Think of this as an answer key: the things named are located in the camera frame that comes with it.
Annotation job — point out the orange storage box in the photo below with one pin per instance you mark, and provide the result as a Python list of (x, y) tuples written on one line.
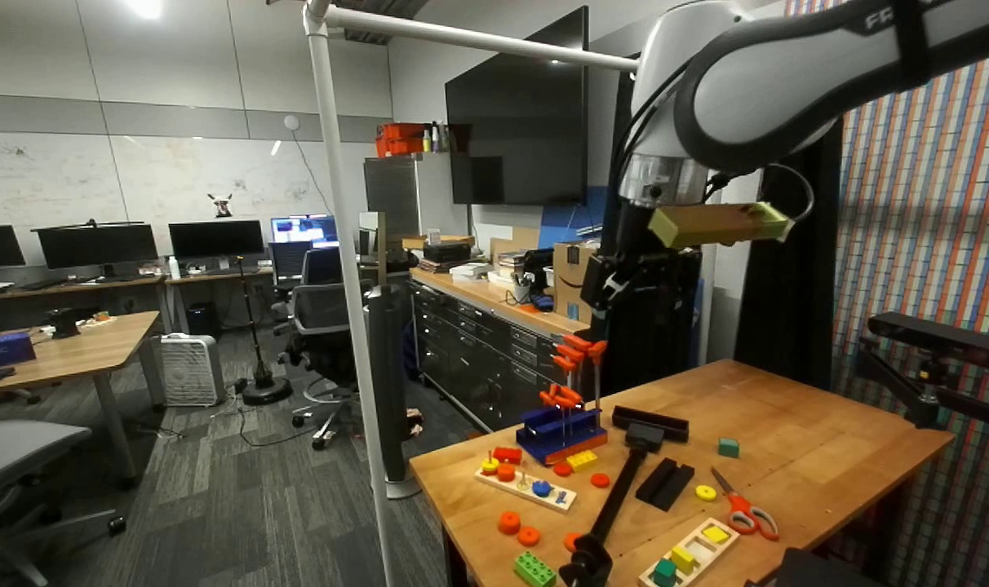
[(398, 140)]

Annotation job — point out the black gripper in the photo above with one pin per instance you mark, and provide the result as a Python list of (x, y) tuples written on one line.
[(623, 277)]

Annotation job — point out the yellow wooden disc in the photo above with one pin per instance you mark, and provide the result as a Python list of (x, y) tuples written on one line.
[(707, 489)]

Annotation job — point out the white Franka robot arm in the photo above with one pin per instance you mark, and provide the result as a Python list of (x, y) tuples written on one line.
[(798, 86)]

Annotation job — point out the dark grey column stand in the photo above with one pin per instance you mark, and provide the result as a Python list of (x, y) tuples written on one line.
[(391, 371)]

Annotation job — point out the white computer case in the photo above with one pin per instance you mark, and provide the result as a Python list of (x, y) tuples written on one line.
[(190, 371)]

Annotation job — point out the black stand with round base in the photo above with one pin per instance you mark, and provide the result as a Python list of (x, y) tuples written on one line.
[(263, 384)]

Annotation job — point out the lit computer monitor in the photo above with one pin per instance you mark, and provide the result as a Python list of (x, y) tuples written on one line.
[(302, 230)]

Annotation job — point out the black wall television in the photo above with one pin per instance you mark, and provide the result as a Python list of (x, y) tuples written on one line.
[(514, 120)]

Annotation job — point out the green shape block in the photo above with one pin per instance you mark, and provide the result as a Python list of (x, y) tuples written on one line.
[(662, 571)]

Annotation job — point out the white horizontal frame pipe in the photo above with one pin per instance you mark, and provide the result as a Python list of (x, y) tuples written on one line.
[(462, 35)]

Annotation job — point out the grey office chair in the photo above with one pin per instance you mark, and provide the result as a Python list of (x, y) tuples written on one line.
[(20, 450)]

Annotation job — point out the workbench with dark drawers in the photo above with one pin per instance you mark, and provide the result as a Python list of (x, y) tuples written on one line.
[(472, 348)]

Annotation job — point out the yellow-green wrist camera box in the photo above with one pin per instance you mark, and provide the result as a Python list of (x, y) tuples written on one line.
[(709, 226)]

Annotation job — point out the dark office chair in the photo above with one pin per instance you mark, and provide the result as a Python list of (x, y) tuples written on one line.
[(321, 311)]

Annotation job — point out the orange wooden disc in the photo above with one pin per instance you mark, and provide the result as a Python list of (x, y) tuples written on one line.
[(510, 524), (528, 536), (568, 544), (602, 479), (562, 469)]

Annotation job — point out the small wall-mounted gadget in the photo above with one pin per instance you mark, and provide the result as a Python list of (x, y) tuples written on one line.
[(218, 204)]

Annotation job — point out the orange round puzzle piece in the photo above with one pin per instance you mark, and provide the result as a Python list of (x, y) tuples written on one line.
[(506, 473)]

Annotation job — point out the white vertical frame pole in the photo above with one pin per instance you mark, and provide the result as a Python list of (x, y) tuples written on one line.
[(348, 271)]

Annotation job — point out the black camera on mount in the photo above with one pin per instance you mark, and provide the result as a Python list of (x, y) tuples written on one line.
[(936, 339)]

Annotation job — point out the wooden shape sorter board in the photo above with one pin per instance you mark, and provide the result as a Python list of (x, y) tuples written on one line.
[(695, 546)]

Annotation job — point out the green lego block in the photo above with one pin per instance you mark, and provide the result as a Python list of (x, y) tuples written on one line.
[(534, 569)]

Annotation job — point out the grey tall cabinet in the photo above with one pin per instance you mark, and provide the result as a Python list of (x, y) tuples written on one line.
[(398, 201)]

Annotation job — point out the blue box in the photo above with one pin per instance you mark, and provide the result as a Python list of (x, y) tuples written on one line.
[(0, 350)]

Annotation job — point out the long dark office desk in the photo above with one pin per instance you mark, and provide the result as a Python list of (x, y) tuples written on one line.
[(70, 287)]

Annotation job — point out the yellow rectangular block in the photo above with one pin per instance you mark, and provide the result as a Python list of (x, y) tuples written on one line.
[(581, 459)]

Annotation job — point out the blue tool rack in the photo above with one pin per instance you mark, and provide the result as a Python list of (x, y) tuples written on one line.
[(560, 433)]

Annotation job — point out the green wooden cube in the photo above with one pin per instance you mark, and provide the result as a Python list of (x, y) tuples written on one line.
[(728, 447)]

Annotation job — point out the black curtain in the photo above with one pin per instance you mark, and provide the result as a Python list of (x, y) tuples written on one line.
[(668, 360), (787, 315)]

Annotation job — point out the red puzzle piece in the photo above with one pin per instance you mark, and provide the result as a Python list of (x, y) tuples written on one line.
[(506, 454)]

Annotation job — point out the black ribbed block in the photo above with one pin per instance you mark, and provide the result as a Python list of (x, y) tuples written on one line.
[(662, 484)]

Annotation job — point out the cardboard box on bench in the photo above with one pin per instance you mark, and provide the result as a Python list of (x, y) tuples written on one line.
[(572, 271)]

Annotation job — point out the yellow puzzle piece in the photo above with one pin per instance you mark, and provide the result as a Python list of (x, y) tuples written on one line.
[(490, 464)]

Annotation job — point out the wooden puzzle board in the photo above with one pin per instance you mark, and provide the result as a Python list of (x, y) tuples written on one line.
[(514, 488)]

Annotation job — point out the blue wooden disc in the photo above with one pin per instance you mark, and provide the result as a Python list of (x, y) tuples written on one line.
[(538, 488)]

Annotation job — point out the light wooden desk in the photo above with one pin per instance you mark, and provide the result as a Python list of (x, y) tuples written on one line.
[(78, 350)]

